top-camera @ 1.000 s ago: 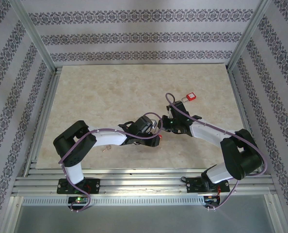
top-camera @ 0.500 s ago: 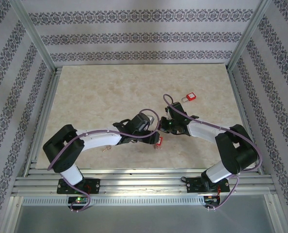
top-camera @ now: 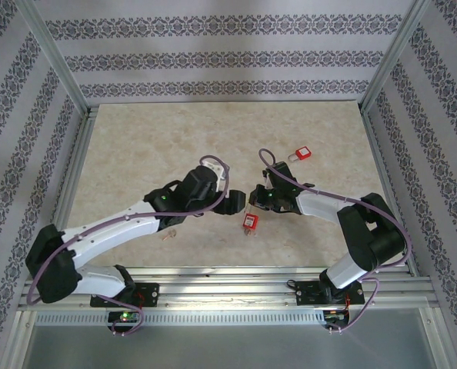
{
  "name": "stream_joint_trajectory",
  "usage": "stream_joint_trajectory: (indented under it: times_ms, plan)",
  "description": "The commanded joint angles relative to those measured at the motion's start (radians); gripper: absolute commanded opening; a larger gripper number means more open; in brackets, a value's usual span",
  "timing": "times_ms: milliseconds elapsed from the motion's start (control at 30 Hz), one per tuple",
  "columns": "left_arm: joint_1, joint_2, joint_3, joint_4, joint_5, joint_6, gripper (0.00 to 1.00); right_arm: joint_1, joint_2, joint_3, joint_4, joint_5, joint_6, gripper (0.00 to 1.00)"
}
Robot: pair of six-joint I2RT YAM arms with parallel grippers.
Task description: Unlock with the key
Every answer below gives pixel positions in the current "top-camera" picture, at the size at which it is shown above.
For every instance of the left controller board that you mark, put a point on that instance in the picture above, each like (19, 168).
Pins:
(125, 316)

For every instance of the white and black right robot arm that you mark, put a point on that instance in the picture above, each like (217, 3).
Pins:
(317, 205)

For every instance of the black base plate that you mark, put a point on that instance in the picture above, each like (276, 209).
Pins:
(149, 294)
(307, 294)

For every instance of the right controller board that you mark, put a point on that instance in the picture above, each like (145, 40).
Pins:
(334, 316)

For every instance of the aluminium side rail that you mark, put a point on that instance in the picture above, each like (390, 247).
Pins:
(78, 153)
(382, 161)

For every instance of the brass key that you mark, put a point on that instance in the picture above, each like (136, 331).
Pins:
(252, 232)
(170, 234)

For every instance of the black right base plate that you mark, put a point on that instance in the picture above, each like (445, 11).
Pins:
(307, 294)

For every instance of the red padlock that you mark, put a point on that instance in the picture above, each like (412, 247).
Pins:
(251, 222)
(303, 153)

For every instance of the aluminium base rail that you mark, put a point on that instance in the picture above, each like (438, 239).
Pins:
(228, 292)

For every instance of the controller board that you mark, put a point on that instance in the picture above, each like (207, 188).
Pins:
(125, 316)
(334, 316)

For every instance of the aluminium frame post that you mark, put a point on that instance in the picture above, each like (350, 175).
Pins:
(395, 54)
(51, 50)

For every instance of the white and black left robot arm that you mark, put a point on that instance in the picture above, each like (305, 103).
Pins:
(109, 227)

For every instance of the grey metal sheet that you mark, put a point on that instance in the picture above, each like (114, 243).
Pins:
(228, 346)

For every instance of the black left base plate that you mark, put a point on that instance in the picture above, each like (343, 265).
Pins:
(149, 294)

